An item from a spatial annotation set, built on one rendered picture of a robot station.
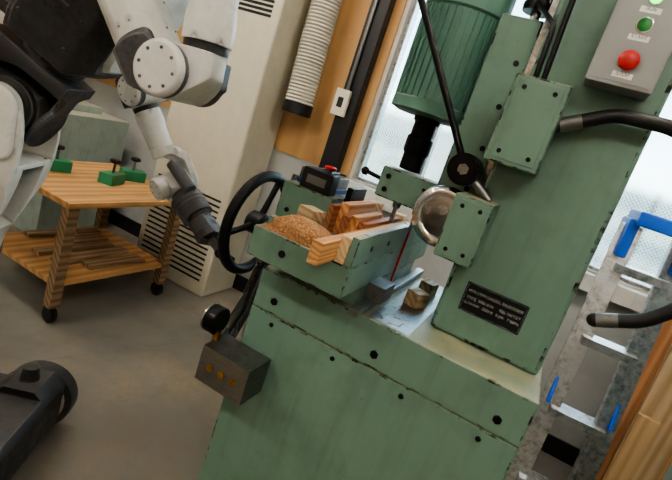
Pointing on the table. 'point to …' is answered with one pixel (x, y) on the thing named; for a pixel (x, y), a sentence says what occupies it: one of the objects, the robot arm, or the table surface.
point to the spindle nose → (418, 144)
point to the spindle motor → (454, 42)
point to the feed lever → (462, 165)
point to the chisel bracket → (401, 186)
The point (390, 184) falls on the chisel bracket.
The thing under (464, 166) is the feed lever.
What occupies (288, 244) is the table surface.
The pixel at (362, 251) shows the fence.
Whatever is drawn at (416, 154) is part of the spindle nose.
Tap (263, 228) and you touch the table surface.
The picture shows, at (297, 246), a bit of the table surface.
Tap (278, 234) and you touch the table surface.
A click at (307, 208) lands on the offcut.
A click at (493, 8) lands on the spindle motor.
